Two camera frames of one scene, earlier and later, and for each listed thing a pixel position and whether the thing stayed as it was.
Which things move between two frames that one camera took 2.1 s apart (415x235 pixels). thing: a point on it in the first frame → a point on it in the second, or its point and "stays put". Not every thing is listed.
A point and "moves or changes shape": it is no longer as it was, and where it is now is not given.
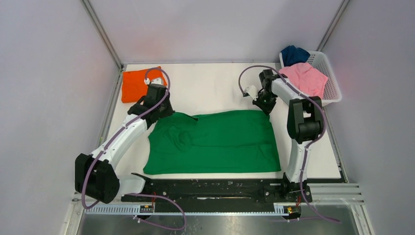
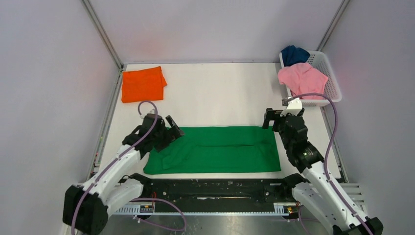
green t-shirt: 231,141 moves or changes shape
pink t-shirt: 307,79 stays put
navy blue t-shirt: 292,55 stays put
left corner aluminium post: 103,34 stays put
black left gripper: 169,110 → 169,137
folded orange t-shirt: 133,87 stays put
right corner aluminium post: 326,39 stays put
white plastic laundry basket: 316,61 stays put
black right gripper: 266,109 → 271,114
